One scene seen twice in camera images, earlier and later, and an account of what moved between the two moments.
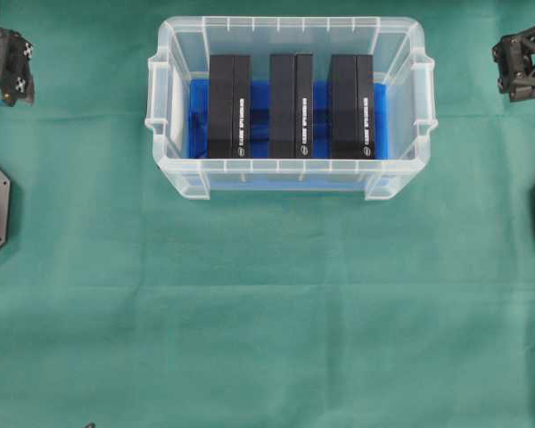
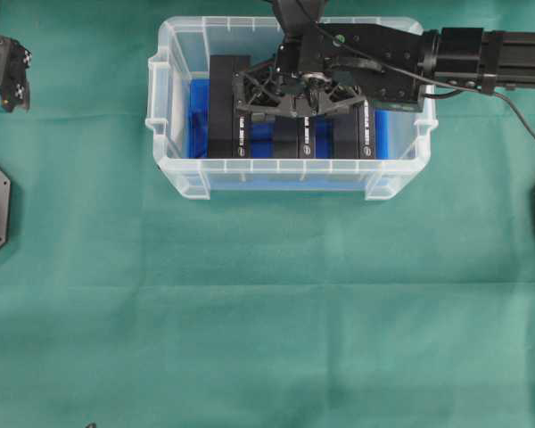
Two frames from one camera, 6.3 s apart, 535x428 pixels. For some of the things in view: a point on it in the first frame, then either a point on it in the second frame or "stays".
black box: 351,107 stays
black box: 230,106 stays
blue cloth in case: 262,169 stays
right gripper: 516,58 → 389,64
